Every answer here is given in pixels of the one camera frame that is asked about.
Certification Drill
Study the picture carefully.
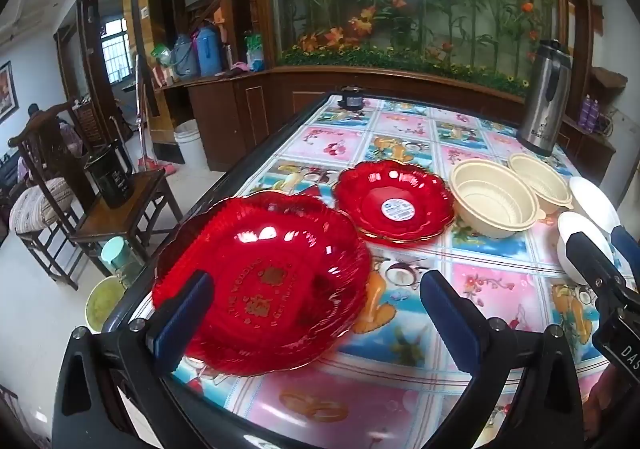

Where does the small red plastic plate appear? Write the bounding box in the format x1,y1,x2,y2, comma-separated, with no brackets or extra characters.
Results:
332,160,456,244

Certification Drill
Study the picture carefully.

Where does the cream plastic bowl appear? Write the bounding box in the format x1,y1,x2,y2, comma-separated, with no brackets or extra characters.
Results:
508,153,575,216
448,159,548,241

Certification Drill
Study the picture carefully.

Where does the mop with pink head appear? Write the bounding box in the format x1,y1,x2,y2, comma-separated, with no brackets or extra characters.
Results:
134,54,177,177

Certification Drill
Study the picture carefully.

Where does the blue thermos flask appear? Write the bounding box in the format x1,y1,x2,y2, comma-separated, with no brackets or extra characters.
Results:
196,26,222,77

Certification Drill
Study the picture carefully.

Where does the white and green packet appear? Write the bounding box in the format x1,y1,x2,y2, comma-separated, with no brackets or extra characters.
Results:
245,32,266,72

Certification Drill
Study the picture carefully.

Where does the white plate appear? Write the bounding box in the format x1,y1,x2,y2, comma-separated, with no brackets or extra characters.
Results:
556,212,615,286

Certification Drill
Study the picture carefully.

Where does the teal-lidded jar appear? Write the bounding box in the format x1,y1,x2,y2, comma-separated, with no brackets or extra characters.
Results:
100,235,141,286

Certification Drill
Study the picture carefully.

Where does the wooden side table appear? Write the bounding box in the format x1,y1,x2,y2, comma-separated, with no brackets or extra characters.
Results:
70,169,183,280

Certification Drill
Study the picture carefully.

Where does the framed wall picture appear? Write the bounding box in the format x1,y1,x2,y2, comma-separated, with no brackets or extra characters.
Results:
0,60,19,125

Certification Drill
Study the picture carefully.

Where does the brown wooden cabinet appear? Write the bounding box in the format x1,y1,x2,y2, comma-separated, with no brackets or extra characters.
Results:
150,66,616,190

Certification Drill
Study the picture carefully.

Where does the barred window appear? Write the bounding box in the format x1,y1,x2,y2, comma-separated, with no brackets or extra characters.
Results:
100,16,132,82

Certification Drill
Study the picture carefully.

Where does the black bucket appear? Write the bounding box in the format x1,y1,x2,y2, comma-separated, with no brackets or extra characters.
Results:
85,149,133,209

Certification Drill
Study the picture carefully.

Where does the dark wooden chair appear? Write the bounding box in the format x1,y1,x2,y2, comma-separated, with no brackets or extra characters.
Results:
7,102,101,291

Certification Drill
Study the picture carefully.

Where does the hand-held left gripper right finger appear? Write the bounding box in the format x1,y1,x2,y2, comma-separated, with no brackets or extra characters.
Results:
420,270,586,449

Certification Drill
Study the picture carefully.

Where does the white foam bowl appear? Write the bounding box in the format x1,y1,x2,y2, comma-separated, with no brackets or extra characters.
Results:
569,176,621,234

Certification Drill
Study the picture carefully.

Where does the white plastic bucket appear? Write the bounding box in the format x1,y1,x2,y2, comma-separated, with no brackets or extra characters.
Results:
174,119,208,175

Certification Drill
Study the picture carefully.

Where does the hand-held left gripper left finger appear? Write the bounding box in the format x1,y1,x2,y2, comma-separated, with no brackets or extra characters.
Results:
52,270,216,449

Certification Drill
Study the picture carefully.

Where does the yellow-green basin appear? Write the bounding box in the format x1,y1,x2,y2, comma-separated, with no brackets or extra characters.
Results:
85,275,126,334

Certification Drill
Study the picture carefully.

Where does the large red plastic plate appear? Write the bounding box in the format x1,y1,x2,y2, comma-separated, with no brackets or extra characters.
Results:
151,190,373,377

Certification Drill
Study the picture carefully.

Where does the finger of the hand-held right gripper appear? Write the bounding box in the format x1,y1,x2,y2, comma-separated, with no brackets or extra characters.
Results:
610,225,640,277
566,230,632,292

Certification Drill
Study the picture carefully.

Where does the stainless steel thermos jug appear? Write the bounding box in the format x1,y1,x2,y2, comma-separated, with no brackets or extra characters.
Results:
516,39,572,157

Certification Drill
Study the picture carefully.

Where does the printed fruit tablecloth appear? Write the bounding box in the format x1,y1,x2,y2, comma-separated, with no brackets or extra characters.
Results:
165,94,640,449

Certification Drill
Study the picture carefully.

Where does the small black device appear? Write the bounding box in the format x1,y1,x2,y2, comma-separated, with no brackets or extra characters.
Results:
338,86,366,111

